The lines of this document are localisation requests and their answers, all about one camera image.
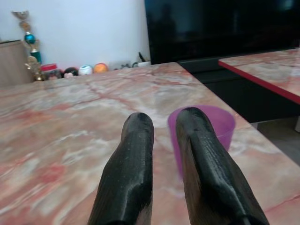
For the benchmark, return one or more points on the purple plastic cup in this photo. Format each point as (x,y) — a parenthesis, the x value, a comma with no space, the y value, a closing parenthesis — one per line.
(222,124)

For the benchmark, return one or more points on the gold and teal trophy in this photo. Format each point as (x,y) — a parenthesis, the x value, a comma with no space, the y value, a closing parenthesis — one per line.
(31,44)

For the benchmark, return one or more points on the marble table with red edge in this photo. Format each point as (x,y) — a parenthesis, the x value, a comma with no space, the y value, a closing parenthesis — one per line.
(267,68)

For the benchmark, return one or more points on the dark-haired doll head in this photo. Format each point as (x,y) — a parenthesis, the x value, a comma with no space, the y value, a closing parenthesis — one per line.
(70,72)

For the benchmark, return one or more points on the orange ball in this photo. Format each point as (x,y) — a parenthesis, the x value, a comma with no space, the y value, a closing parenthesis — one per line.
(100,68)

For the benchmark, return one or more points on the large black television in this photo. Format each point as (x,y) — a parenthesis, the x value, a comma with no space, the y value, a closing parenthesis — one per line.
(220,28)

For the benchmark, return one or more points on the white and teal ball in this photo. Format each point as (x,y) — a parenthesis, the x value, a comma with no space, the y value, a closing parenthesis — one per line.
(84,69)

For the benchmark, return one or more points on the wooden cabinet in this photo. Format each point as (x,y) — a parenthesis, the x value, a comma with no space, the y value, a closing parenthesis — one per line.
(11,63)

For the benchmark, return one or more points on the red round box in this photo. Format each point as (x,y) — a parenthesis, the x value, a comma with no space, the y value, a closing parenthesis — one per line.
(49,68)

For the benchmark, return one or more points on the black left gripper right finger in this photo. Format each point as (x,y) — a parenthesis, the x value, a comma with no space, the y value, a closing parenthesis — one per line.
(211,173)

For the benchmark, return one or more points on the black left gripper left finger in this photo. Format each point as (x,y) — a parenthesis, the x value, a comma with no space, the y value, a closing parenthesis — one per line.
(131,168)

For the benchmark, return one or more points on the black television stand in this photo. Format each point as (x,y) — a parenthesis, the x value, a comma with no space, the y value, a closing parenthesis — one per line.
(234,89)

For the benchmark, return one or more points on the white cup with black pen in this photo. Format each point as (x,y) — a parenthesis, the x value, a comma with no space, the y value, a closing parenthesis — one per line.
(143,61)

